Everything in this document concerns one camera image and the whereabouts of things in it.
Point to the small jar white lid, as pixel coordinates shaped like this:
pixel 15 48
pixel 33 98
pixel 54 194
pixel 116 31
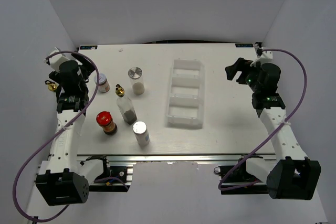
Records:
pixel 102 82

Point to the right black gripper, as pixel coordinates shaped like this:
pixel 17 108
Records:
pixel 240 65

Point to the glass pourer bottle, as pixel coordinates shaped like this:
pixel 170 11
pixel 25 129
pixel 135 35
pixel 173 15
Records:
pixel 51 85

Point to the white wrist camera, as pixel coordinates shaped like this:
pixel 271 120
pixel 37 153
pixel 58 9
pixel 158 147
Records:
pixel 55 61
pixel 263 56

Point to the tall jar silver lid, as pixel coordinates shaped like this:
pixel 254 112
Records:
pixel 135 75

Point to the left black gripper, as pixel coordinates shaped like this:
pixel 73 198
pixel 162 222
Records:
pixel 54 76

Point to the glass bottle dark sauce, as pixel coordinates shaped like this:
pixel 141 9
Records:
pixel 125 106

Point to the left xdof logo sticker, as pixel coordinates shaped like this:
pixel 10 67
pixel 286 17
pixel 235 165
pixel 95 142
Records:
pixel 88 47

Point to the red lid sauce jar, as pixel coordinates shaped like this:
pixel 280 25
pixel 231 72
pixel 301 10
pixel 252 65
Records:
pixel 105 121

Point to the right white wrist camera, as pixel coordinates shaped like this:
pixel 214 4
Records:
pixel 263 56

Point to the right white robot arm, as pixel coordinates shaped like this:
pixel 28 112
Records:
pixel 295 175

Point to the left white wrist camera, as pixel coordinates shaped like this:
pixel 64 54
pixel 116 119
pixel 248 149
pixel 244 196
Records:
pixel 55 61

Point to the xdof logo sticker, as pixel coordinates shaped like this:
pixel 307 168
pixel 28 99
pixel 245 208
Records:
pixel 88 47
pixel 244 45

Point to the right xdof logo sticker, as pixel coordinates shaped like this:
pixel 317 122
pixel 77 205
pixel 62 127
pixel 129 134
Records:
pixel 244 45

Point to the white plastic organizer tray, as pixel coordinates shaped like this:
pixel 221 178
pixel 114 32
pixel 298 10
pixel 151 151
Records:
pixel 186 94

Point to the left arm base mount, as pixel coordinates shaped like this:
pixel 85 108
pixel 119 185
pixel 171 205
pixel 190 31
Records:
pixel 112 179

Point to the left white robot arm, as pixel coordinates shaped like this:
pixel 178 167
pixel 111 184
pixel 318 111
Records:
pixel 62 184

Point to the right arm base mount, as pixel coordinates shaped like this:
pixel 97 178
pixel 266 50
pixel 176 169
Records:
pixel 239 176

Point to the white shaker blue label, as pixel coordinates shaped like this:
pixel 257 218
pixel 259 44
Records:
pixel 141 133

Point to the aluminium table frame rail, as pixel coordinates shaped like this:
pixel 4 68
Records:
pixel 201 159

